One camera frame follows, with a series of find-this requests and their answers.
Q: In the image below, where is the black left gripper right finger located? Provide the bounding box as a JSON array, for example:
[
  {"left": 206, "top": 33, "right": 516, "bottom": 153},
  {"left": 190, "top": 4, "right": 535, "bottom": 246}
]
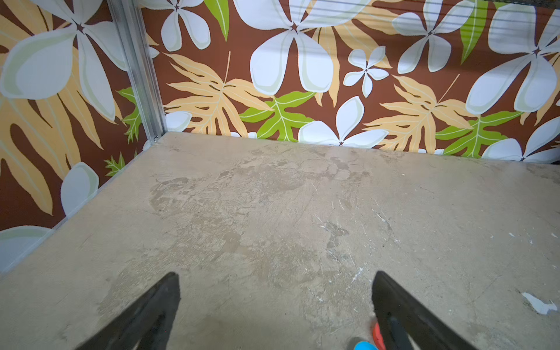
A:
[{"left": 371, "top": 271, "right": 475, "bottom": 349}]

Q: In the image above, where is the red stamp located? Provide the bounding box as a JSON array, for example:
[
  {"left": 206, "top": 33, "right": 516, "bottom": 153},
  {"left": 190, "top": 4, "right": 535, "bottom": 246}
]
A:
[{"left": 371, "top": 322, "right": 386, "bottom": 350}]

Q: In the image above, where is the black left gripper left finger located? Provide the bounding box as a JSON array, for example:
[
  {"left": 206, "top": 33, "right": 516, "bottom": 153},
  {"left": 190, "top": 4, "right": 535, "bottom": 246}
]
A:
[{"left": 77, "top": 272, "right": 180, "bottom": 349}]

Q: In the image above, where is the aluminium frame post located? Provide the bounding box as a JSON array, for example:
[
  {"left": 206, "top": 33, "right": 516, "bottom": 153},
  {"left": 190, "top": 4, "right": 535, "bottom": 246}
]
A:
[{"left": 108, "top": 0, "right": 166, "bottom": 145}]

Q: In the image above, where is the blue stamp cap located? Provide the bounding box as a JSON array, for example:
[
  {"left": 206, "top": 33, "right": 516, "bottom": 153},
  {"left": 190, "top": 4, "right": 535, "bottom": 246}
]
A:
[{"left": 351, "top": 341, "right": 378, "bottom": 350}]

